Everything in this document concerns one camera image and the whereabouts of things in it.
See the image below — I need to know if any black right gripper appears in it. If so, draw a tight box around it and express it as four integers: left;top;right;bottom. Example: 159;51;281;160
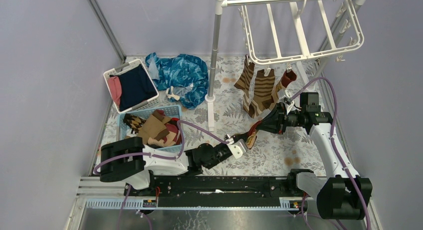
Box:
254;102;304;135

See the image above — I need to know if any red cuff multicolour sock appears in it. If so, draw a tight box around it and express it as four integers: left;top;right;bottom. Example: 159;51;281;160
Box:
269;68;297;110
245;121;262;150

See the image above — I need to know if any brown striped sock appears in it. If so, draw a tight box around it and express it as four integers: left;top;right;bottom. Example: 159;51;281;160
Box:
248;69;275;118
234;55;255;117

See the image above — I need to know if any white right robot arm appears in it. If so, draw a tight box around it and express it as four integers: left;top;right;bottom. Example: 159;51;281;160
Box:
255;92;373;220

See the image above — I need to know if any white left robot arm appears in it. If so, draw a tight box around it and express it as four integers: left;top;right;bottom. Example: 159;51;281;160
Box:
93;134;248;196

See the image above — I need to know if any pile of assorted socks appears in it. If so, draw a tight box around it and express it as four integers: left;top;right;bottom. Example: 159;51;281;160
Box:
123;110;182;148

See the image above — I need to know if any white clip drying hanger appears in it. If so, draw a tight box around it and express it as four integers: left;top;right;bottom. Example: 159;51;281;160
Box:
221;0;365;65

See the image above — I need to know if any floral patterned table mat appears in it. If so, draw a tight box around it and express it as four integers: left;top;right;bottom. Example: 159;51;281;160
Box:
93;56;331;177

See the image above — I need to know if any light blue sock basket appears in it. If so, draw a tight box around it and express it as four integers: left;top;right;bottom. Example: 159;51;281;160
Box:
117;105;182;152

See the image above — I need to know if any blue patterned cloth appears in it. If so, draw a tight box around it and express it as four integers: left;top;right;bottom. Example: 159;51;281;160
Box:
145;52;209;109

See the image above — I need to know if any white plastic basket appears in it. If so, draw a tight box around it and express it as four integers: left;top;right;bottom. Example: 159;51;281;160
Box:
103;58;159;113

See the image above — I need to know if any dark navy folded garment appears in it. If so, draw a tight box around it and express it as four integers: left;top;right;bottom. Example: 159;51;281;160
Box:
111;64;158;111

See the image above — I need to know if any silver white drying rack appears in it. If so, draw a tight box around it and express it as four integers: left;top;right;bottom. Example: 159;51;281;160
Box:
205;0;361;132

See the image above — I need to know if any pink folded garment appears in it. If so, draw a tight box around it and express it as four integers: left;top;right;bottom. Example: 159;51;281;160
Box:
107;76;122;107

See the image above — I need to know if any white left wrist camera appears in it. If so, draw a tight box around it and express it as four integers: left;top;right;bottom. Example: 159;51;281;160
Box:
224;134;248;159

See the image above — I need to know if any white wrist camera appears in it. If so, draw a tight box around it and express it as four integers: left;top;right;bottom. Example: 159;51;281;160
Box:
278;89;294;108
224;134;248;159

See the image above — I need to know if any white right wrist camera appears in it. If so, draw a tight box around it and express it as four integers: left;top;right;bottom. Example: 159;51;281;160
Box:
278;89;294;108

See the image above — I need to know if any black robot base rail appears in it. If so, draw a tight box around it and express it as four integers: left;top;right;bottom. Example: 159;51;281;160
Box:
124;176;305;208

